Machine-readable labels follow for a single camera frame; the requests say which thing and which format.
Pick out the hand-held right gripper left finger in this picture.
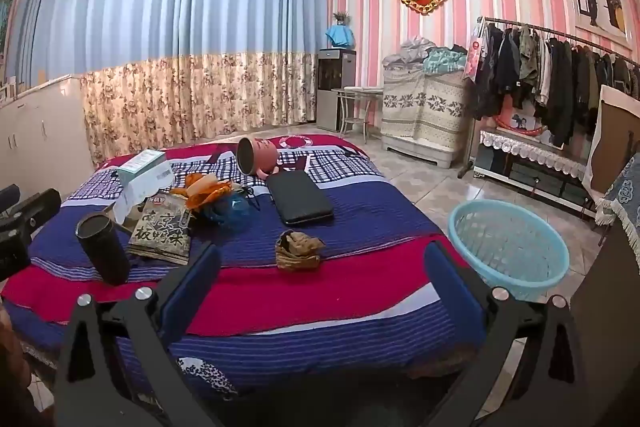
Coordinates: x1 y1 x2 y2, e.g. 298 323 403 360
52 243 223 427

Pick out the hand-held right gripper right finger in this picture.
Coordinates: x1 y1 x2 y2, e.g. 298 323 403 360
424 241 591 427

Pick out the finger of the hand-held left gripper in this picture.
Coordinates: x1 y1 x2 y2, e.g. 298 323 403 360
0 188 62 233

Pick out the light blue plastic basket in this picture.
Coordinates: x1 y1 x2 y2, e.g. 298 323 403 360
448 199 571 303

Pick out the black cylindrical can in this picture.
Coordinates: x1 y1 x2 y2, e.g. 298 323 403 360
75 213 132 287

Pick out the orange plastic wrapper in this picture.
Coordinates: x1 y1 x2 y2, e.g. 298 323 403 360
192 184 236 212

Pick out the white plastic bag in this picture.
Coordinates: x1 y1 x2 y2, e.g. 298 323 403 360
112 172 176 225

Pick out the orange yellow peel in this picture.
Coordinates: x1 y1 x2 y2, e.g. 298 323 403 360
172 173 218 198

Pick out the brown paper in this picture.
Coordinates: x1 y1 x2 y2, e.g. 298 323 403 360
275 229 325 272

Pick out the white side cabinet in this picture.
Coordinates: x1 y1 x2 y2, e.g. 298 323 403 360
0 74 96 208

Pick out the teal white box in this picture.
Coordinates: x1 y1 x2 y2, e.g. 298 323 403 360
116 150 168 185

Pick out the striped red blue blanket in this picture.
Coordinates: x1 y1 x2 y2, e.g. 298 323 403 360
0 134 481 403

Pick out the low dark media cabinet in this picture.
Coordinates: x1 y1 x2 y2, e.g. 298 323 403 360
472 129 606 218

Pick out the black flat case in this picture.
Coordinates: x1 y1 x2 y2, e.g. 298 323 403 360
265 169 335 227

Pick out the pink piggy bank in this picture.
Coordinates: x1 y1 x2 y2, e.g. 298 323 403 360
236 137 281 182

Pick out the white lace cloth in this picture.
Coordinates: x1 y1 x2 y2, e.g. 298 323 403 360
479 129 598 182

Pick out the dark wooden cabinet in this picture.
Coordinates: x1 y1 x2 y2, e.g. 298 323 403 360
570 217 640 427

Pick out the patterned beige cover cloth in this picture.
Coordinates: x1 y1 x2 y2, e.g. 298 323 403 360
382 67 471 150

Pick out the blue floral fringed cloth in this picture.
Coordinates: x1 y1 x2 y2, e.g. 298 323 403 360
595 157 640 268

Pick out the small metal side table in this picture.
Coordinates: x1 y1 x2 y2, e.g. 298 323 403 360
331 86 383 142

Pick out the teal patterned cloth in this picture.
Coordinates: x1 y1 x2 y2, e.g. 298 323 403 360
422 47 468 75

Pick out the blue floral curtain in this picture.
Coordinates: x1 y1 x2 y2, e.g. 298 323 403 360
5 0 331 162

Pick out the pink hanging bag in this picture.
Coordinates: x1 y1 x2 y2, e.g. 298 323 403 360
464 34 488 82

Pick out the row of dark hanging clothes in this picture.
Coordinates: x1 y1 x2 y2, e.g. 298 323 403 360
470 22 640 148

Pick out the pile of grey clothes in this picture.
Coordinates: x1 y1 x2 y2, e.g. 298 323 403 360
384 36 436 70

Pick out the grey water dispenser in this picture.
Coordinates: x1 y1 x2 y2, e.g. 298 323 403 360
316 48 357 132

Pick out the blue cloth cover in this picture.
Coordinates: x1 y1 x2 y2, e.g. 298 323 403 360
325 24 357 50

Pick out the metal clothes rack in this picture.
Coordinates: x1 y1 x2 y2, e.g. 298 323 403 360
460 17 640 178

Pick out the brown board with white frame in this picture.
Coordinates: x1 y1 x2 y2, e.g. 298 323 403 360
582 84 640 208

